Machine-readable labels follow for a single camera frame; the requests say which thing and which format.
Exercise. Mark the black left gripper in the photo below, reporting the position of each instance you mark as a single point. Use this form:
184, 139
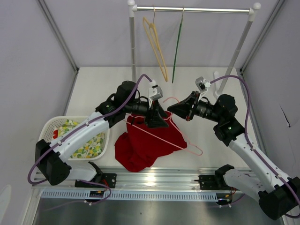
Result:
156, 121

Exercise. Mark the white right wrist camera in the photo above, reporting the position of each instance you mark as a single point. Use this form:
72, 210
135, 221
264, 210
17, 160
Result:
203, 85

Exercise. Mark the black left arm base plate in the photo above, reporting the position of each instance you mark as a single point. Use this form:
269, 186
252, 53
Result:
108, 179

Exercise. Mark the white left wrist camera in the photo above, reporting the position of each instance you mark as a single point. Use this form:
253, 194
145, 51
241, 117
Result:
154, 92

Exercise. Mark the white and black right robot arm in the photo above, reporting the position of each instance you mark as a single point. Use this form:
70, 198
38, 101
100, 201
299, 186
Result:
276, 192

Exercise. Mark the lemon print cloth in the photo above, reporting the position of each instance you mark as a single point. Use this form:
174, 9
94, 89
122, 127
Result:
91, 149

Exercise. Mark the yellow hanger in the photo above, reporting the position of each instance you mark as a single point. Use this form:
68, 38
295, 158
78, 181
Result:
152, 35

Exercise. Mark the green hanger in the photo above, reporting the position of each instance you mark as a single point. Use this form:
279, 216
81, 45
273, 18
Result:
177, 46

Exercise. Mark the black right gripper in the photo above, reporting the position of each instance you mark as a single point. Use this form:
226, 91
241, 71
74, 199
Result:
184, 108

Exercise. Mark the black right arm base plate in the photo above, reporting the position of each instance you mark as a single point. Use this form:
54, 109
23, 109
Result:
208, 182

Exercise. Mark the white slotted cable duct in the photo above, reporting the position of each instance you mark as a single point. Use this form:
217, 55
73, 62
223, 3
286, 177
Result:
132, 195

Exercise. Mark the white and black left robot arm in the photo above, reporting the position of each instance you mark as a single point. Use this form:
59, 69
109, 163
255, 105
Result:
51, 157

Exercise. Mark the red skirt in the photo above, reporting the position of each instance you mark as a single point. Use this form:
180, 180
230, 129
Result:
140, 146

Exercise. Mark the white plastic laundry basket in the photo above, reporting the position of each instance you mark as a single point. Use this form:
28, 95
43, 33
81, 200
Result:
47, 132

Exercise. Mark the aluminium mounting rail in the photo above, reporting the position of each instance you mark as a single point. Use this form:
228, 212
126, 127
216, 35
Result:
153, 179

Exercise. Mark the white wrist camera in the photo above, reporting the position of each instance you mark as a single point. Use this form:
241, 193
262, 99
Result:
154, 92
203, 85

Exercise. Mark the white metal clothes rack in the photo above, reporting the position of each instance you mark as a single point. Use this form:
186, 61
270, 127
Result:
133, 7

